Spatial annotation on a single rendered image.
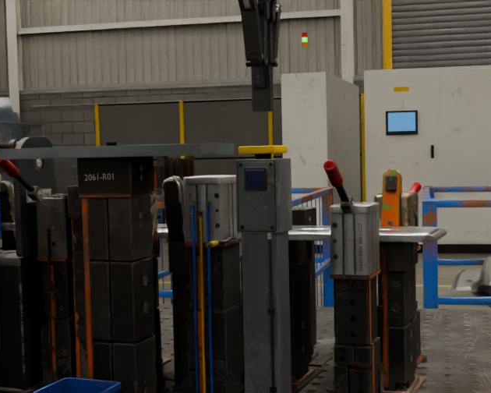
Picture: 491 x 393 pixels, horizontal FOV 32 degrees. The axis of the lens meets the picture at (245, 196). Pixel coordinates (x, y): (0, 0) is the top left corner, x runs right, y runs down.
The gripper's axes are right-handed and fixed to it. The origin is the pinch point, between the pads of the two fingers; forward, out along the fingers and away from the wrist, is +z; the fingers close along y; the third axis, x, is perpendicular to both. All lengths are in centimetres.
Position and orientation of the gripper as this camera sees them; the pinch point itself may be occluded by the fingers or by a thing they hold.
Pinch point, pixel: (262, 88)
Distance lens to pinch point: 133.3
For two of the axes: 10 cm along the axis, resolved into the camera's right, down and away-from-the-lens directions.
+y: 3.7, -0.6, 9.3
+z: 0.2, 10.0, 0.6
